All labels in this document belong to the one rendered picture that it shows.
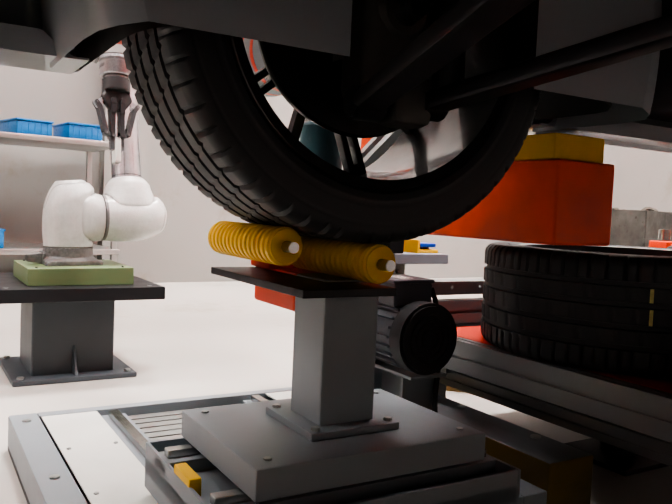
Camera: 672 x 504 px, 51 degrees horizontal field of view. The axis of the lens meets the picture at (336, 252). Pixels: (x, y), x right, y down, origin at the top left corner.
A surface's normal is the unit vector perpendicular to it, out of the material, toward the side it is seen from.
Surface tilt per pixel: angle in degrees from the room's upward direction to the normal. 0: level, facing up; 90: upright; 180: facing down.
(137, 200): 72
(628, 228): 90
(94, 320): 90
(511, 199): 90
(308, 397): 90
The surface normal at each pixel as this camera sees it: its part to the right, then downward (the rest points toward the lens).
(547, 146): -0.86, 0.00
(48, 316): 0.52, 0.07
